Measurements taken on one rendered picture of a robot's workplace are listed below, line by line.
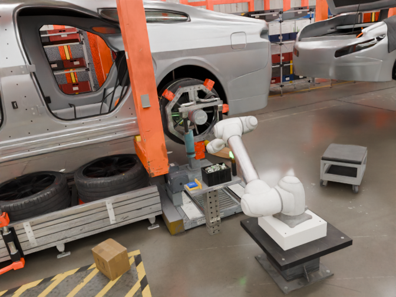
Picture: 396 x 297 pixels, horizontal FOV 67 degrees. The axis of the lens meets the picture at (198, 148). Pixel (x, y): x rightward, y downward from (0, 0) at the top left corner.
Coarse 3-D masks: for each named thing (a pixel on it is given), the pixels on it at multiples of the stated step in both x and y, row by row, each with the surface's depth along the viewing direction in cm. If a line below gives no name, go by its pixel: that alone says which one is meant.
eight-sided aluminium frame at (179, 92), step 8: (184, 88) 275; (192, 88) 277; (200, 88) 280; (176, 96) 274; (168, 104) 278; (168, 112) 275; (216, 112) 295; (168, 120) 278; (216, 120) 298; (168, 128) 285; (200, 136) 299; (208, 136) 297
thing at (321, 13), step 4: (316, 0) 577; (320, 0) 569; (324, 0) 568; (316, 4) 579; (320, 4) 571; (324, 4) 570; (316, 8) 582; (320, 8) 574; (324, 8) 573; (316, 12) 584; (320, 12) 576; (324, 12) 576; (316, 16) 586; (320, 16) 578; (324, 16) 578; (316, 20) 588; (320, 20) 580
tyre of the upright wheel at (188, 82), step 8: (176, 80) 292; (184, 80) 282; (192, 80) 284; (200, 80) 288; (168, 88) 282; (176, 88) 280; (160, 96) 289; (160, 104) 281; (160, 112) 281; (168, 136) 292; (176, 136) 294; (184, 144) 300
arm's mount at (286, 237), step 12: (312, 216) 189; (264, 228) 196; (276, 228) 182; (288, 228) 181; (300, 228) 179; (312, 228) 179; (324, 228) 182; (276, 240) 183; (288, 240) 175; (300, 240) 178
